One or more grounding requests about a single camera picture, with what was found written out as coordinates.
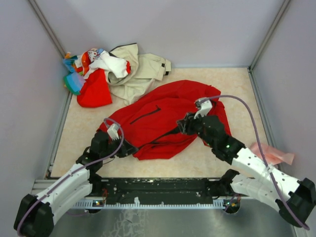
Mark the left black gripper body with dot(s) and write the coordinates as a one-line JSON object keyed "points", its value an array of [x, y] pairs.
{"points": [[122, 151]]}

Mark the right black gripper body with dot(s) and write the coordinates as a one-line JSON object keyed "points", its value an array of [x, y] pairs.
{"points": [[192, 126]]}

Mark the red zip jacket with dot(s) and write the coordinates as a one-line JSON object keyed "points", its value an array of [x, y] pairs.
{"points": [[150, 124]]}

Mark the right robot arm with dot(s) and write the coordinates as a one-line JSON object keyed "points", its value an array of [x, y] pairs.
{"points": [[292, 198]]}

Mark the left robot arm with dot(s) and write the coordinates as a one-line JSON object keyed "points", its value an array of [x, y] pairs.
{"points": [[38, 214]]}

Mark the beige jacket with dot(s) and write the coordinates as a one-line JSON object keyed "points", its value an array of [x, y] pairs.
{"points": [[146, 69]]}

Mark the red cloth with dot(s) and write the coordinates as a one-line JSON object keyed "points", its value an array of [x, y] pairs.
{"points": [[95, 91]]}

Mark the colourful striped cloth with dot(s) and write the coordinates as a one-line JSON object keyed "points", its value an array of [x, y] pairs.
{"points": [[73, 81]]}

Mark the pink cloth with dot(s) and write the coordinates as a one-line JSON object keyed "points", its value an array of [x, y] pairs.
{"points": [[272, 154]]}

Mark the white printed shirt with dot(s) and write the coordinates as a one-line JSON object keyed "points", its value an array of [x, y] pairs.
{"points": [[98, 58]]}

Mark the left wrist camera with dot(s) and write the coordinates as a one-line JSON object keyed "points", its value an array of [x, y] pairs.
{"points": [[113, 131]]}

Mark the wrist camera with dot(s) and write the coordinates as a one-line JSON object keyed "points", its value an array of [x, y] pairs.
{"points": [[113, 131], [204, 106]]}

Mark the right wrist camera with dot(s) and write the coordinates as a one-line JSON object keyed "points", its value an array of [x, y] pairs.
{"points": [[204, 106]]}

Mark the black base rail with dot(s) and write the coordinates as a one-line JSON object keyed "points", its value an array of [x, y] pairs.
{"points": [[155, 191]]}

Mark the aluminium frame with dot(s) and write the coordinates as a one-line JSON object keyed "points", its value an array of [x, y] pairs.
{"points": [[251, 176]]}

